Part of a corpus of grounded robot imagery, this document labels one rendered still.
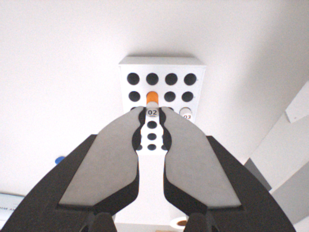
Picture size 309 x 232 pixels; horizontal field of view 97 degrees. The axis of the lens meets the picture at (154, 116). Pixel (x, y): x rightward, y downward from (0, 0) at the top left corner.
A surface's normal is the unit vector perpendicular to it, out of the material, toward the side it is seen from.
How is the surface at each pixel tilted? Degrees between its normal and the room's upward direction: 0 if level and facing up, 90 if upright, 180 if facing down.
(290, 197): 90
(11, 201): 90
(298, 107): 3
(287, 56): 0
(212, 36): 0
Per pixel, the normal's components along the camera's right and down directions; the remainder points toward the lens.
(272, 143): 0.01, 0.55
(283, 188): -0.99, -0.12
